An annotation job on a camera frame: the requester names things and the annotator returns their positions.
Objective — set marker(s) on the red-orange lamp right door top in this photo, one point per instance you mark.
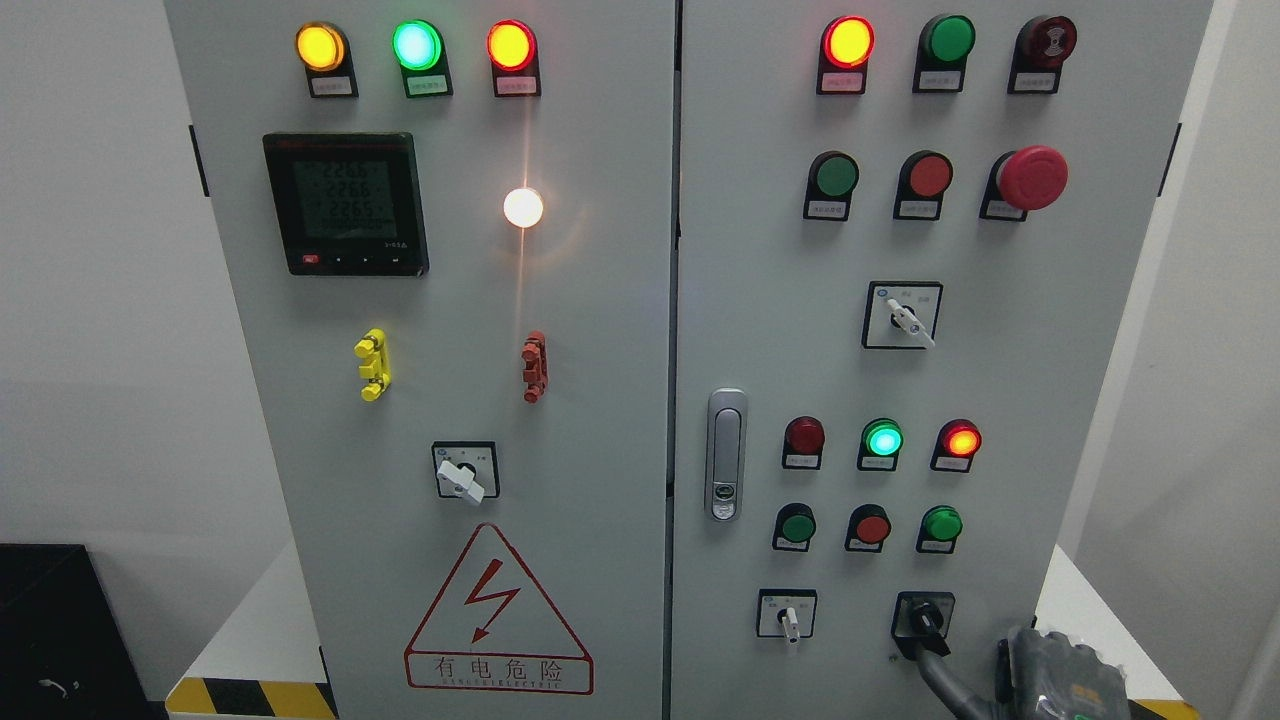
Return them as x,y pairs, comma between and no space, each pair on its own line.
843,57

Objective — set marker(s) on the lit green lamp middle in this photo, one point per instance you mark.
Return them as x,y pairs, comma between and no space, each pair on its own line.
880,445

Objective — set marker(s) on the yellow terminal connector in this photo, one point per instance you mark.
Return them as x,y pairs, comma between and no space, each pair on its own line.
374,366

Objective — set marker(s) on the red electric hazard warning sticker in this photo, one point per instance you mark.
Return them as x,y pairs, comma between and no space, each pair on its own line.
493,627

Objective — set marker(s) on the silver door lock handle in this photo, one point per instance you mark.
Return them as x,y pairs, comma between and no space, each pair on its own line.
726,419

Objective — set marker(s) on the white selector switch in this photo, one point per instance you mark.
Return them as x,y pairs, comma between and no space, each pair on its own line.
901,314
786,614

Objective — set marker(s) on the white glowing indicator lamp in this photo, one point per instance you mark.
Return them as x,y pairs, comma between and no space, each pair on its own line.
523,207

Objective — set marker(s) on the red terminal connector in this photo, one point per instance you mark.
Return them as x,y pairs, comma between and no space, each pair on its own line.
535,373

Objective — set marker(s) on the green lamp right door top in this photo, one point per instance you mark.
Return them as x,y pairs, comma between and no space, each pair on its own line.
944,44

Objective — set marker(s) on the dark red lamp left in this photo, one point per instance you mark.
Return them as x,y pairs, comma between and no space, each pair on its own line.
803,443

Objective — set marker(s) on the grey cabinet door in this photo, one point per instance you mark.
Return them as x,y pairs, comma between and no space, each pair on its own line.
774,304
583,471

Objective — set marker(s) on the red emergency stop mushroom button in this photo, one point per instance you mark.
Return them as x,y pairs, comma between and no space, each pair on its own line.
1024,180

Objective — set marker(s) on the white selector switch lower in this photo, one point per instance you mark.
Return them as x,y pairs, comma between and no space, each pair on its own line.
786,614

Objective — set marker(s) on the red push button fourth row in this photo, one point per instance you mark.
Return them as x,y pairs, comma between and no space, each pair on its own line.
868,528

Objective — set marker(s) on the green push button fourth row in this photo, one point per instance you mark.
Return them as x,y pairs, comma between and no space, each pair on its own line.
794,528

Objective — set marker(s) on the white selector switch right upper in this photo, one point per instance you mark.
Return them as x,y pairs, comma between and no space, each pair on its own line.
901,314

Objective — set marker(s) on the grey right cabinet door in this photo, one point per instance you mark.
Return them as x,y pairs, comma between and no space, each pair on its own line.
774,304

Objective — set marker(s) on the black box lower left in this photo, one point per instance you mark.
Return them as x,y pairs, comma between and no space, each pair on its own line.
62,655

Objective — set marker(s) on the red lamp right third row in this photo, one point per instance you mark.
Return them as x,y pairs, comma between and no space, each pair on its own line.
956,445

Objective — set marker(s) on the dark red buzzer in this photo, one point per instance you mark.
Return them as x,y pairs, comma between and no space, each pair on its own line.
1043,45

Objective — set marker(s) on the green push button second row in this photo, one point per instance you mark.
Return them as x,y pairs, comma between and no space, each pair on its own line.
832,177

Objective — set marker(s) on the grey left cabinet door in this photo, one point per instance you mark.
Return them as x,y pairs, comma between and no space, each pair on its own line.
583,471

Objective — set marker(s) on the green indicator lamp top left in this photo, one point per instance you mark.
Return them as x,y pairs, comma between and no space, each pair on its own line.
423,60

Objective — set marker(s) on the black digital power meter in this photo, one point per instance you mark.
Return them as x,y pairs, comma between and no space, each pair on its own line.
348,203

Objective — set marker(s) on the red push button second row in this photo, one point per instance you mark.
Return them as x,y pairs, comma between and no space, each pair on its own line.
923,179

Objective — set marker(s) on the black rotary knob switch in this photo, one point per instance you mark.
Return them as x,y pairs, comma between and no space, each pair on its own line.
921,620

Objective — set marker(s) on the red-orange indicator lamp left door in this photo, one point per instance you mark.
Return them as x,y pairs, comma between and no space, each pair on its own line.
513,51

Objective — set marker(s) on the white selector switch left door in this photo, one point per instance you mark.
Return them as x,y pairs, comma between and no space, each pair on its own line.
466,470

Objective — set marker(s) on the green lamp right fourth row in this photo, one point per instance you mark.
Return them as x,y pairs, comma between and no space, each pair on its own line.
939,529

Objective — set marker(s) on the yellow indicator lamp top left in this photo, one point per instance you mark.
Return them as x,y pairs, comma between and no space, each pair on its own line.
324,51

